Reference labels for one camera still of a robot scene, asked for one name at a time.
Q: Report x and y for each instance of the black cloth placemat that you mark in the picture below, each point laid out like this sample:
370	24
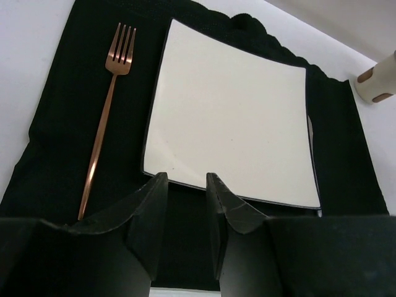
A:
47	181

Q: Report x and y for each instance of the white cup with brown band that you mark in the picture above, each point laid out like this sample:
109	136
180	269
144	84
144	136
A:
377	83

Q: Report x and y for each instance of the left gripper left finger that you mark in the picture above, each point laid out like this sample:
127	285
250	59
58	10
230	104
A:
114	252

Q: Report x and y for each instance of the copper fork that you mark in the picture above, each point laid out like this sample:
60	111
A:
118	62

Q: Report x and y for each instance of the white square plate black rim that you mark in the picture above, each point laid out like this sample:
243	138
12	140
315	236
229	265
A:
218	109

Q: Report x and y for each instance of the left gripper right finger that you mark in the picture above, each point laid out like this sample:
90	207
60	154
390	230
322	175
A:
257	255

